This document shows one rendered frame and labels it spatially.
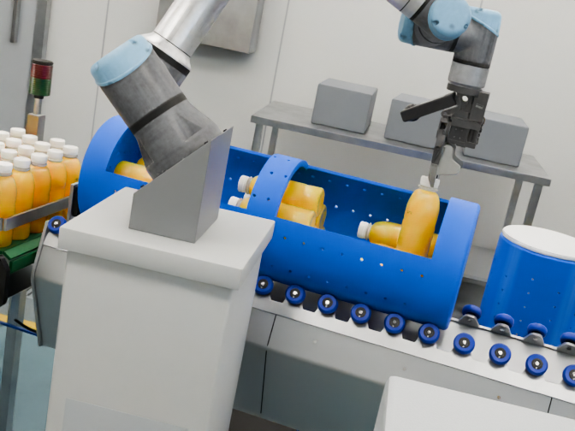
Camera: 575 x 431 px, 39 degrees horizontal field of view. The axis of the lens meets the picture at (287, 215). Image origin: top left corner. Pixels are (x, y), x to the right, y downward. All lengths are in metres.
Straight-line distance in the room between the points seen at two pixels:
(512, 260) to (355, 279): 0.78
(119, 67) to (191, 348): 0.50
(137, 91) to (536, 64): 3.99
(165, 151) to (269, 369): 0.65
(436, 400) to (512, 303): 2.04
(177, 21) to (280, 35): 3.65
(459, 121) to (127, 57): 0.66
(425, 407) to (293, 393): 1.52
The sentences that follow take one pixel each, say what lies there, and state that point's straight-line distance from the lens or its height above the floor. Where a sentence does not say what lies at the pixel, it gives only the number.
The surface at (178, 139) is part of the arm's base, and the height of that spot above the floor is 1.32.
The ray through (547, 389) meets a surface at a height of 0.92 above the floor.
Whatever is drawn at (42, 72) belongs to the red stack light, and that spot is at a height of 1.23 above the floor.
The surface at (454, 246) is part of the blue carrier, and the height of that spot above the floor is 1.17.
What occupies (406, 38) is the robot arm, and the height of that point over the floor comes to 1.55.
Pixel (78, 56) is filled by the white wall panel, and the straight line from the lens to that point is 5.61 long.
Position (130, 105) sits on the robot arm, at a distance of 1.44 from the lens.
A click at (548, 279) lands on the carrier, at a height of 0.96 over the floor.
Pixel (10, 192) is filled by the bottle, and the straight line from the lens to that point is 1.97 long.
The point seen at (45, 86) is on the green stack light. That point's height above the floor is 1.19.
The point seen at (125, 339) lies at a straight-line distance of 1.46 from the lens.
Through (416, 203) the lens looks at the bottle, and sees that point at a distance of 1.70.
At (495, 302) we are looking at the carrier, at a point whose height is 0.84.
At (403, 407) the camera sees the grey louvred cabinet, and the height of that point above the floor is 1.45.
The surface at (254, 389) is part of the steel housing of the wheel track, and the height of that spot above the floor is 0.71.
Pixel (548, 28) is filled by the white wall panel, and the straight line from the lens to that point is 5.21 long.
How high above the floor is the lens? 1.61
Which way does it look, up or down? 16 degrees down
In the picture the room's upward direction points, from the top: 11 degrees clockwise
